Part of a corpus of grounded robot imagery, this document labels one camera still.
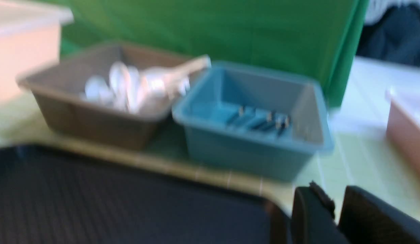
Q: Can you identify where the black chopstick in bin middle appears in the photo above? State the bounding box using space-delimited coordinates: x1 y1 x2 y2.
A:
249 110 276 131

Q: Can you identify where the black chopstick in bin rightmost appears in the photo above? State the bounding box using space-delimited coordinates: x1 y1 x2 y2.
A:
275 116 291 138

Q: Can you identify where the pink plastic bin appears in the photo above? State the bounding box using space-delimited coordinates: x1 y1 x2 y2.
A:
385 86 420 179

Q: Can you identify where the blue plastic chopstick bin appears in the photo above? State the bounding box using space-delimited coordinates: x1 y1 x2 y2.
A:
172 61 334 182

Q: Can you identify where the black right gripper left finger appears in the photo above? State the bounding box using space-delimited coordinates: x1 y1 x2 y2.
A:
291 182 349 244

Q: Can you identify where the black plastic serving tray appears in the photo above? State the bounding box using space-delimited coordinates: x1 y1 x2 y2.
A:
0 145 292 244

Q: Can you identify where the white spoon top of pile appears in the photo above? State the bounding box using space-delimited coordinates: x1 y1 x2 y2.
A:
139 55 212 93

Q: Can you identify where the black chopstick leftmost in bin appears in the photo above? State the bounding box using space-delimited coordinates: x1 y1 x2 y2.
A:
225 105 245 126

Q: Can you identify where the large white plastic tub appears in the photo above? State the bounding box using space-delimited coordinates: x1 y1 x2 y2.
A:
0 0 74 103

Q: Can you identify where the white ceramic soup spoon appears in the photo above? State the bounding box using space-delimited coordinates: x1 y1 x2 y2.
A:
108 61 130 111

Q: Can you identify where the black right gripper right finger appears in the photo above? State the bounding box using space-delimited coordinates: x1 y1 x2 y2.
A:
338 185 420 244

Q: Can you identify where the black chopstick in bin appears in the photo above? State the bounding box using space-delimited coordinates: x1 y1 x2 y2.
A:
225 105 245 126
275 116 291 138
249 110 276 131

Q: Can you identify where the brown plastic spoon bin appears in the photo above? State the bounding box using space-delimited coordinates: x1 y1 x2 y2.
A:
17 43 192 150

